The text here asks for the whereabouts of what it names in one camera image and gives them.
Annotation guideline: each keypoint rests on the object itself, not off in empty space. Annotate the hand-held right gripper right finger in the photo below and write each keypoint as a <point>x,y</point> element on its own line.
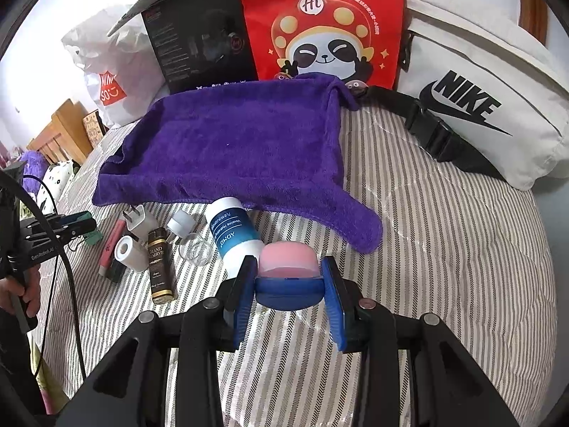
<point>335,302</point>

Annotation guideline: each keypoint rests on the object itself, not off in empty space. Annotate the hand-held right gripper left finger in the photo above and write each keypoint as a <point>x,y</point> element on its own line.
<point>244,291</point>

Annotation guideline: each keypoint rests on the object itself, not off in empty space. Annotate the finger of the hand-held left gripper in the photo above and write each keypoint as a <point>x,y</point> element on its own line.
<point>62,236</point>
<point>66,221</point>

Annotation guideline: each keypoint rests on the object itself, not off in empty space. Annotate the green binder clip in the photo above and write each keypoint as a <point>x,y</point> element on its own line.
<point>92,236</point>

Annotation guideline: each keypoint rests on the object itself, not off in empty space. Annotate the pink utility knife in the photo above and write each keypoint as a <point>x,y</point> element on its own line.
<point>111,247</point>

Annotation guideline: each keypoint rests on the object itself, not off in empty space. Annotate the white lotion bottle blue label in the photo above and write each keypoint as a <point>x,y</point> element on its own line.
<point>231,235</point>

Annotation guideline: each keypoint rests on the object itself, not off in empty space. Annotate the black tube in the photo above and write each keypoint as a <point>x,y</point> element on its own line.
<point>116,270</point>

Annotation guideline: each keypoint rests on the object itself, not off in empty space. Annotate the clear glass jar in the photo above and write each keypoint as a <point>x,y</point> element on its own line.
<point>195,249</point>

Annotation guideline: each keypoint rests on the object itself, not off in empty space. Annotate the white charger plug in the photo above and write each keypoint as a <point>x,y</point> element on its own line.
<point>142,224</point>

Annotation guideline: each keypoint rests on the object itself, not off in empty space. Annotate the small white round charger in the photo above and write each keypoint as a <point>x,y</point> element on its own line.
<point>182,224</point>

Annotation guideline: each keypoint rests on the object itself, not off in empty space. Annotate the person's left hand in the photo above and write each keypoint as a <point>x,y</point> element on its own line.
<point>32,293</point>

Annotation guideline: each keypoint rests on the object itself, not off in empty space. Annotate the white spotted plush toy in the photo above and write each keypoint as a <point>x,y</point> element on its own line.
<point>58,182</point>

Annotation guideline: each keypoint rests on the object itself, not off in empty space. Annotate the purple plush toy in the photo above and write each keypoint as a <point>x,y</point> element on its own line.
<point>32,169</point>

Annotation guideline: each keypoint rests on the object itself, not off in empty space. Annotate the white cylinder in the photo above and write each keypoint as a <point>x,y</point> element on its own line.
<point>133,258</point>

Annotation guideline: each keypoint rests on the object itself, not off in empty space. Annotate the wooden headboard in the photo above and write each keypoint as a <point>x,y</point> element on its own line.
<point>58,135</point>

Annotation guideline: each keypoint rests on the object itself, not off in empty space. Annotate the brown bottle with gold cap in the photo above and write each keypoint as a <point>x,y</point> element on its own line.
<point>161,271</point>

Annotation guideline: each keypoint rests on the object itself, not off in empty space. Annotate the small patterned box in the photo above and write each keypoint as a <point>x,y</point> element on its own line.
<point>94,126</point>

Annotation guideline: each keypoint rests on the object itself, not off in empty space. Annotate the striped bed quilt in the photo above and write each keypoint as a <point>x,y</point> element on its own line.
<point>444,275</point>

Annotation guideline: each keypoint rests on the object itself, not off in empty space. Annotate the purple towel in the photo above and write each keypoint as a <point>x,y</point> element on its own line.
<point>231,142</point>

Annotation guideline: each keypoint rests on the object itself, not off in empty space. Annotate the white plastic shopping bag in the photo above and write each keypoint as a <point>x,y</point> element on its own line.
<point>129,53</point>

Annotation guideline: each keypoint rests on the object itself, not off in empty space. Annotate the black headphone box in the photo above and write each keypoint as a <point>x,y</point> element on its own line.
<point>200,44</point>

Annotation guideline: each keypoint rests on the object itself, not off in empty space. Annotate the red panda print bag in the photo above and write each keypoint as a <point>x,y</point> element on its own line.
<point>320,31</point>

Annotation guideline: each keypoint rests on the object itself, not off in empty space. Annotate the white waist bag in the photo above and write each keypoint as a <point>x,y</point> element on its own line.
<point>511,62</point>

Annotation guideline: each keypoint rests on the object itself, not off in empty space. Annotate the wooden post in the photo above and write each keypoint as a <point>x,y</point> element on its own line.
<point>532,6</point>

